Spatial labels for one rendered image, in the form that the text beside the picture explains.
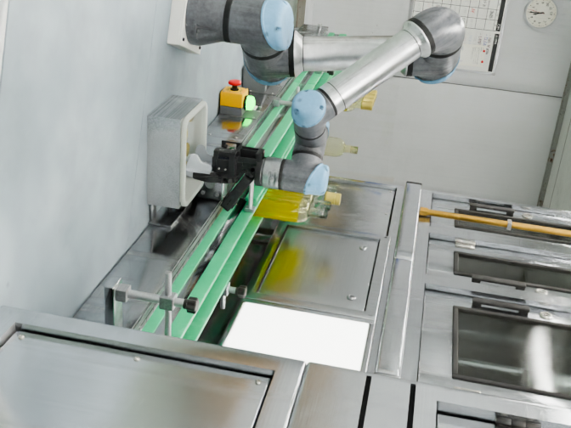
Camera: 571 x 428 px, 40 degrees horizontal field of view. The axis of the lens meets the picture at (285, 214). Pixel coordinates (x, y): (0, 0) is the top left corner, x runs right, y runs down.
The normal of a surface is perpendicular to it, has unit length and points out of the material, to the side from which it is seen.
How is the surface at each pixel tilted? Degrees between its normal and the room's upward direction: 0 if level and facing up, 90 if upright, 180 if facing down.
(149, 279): 90
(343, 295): 90
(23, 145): 0
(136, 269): 90
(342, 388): 90
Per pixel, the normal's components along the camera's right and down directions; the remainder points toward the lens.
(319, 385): 0.07, -0.90
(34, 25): 0.98, 0.15
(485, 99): -0.20, 0.41
